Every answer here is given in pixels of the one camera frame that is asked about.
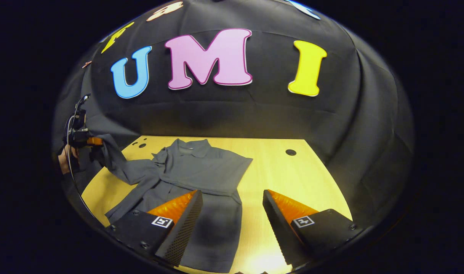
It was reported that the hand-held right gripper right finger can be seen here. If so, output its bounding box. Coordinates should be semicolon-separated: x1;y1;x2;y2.
262;190;364;269

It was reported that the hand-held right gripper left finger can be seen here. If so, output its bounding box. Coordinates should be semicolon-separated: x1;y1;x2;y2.
106;190;204;267

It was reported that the grey collared shirt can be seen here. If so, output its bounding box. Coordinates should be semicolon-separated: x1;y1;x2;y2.
90;134;254;274

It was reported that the black backdrop cloth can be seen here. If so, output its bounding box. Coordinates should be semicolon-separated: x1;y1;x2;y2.
52;0;414;229

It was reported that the thin white cable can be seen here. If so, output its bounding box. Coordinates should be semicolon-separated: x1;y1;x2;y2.
65;110;96;218

